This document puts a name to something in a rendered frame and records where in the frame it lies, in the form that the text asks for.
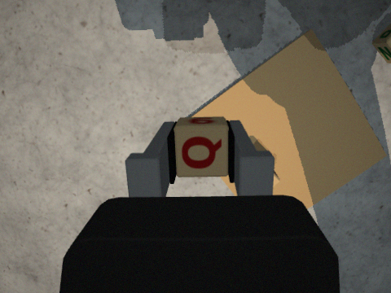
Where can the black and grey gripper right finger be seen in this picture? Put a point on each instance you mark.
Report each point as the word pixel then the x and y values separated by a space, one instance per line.
pixel 251 170

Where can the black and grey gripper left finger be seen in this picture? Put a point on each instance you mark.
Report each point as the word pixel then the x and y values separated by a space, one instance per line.
pixel 150 173

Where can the tan flat mat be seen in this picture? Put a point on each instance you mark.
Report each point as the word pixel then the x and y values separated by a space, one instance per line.
pixel 297 106

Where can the tan block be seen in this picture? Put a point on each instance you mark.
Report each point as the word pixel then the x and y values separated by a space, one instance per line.
pixel 383 44
pixel 276 178
pixel 201 146

